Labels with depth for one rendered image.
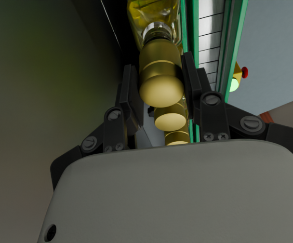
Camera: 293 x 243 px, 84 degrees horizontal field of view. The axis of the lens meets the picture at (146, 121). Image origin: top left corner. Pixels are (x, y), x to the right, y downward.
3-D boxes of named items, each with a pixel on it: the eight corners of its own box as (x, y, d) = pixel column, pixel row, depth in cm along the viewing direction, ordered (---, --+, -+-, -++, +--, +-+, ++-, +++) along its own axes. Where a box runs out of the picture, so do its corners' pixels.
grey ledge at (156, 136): (125, 67, 56) (122, 90, 49) (150, 61, 54) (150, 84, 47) (167, 166, 130) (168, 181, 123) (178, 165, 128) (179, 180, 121)
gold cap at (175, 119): (149, 86, 19) (150, 115, 16) (180, 79, 18) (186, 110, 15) (156, 105, 22) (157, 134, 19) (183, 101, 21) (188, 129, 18)
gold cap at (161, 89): (134, 44, 13) (130, 78, 11) (177, 33, 13) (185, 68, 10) (144, 77, 16) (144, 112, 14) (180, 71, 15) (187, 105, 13)
